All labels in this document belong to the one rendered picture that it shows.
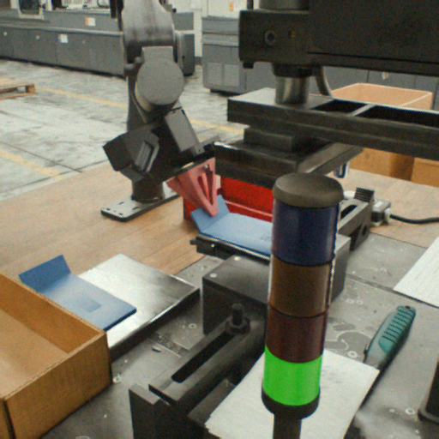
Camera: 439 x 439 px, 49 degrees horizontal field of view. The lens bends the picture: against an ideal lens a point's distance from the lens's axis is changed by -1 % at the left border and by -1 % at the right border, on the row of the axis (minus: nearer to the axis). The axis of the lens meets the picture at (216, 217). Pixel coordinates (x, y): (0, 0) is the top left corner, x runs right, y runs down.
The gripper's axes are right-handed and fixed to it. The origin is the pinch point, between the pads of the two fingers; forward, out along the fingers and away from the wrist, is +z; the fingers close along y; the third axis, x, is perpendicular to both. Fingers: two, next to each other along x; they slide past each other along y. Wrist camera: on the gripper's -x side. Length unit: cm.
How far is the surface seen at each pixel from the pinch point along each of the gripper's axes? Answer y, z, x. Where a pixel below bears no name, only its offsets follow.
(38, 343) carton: -10.7, 4.1, -26.1
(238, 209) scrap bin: -5.7, 3.2, 12.0
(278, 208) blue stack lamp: 32.3, -2.9, -28.5
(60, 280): -15.6, -0.6, -17.2
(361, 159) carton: -80, 33, 214
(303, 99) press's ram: 21.8, -8.1, -2.1
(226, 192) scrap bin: -16.7, 1.1, 23.7
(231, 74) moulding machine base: -317, -87, 470
